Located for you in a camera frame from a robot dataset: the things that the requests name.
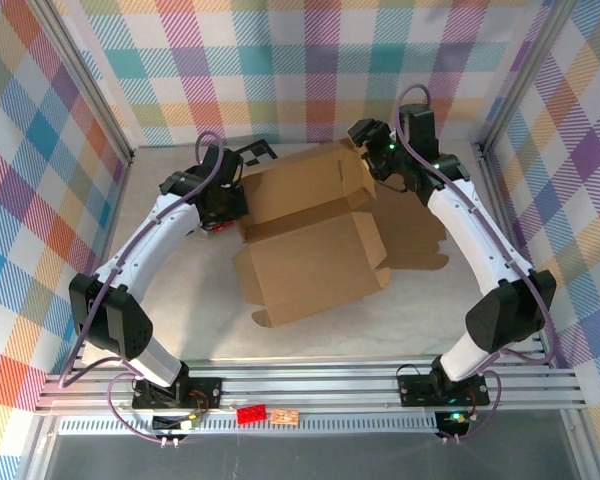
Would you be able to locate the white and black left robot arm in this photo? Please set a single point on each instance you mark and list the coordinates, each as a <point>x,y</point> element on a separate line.
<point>145,240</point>

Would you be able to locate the small orange circuit card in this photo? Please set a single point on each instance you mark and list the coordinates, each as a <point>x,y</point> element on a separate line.
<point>285,416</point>

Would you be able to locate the aluminium side rail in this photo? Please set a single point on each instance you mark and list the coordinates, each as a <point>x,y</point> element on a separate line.
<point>506,220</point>

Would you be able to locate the aluminium mounting rail beam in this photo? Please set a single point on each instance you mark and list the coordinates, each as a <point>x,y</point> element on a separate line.
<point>305,390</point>

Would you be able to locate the aluminium frame post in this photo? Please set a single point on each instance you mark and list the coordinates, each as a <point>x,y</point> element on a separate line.
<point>523,75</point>
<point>89,85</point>

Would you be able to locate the brown cardboard box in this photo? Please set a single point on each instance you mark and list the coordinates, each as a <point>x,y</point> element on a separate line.
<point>410,235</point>
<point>305,260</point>

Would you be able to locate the small black controller board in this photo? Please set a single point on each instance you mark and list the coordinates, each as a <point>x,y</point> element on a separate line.
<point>170,424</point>
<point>452,422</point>

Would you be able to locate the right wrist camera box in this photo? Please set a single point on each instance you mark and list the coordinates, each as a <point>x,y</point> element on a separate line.
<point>420,132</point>

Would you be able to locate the red toy brick shape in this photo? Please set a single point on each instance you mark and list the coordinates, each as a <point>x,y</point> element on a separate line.
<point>219,228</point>

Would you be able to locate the flat red toy brick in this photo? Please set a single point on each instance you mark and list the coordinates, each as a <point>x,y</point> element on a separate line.
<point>251,414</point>

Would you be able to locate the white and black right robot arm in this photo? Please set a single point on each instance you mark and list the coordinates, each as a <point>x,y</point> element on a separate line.
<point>475,240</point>

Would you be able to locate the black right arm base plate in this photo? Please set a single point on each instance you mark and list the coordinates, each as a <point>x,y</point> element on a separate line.
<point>415,395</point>

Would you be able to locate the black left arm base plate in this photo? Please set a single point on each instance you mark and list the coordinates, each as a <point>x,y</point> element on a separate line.
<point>205,395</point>

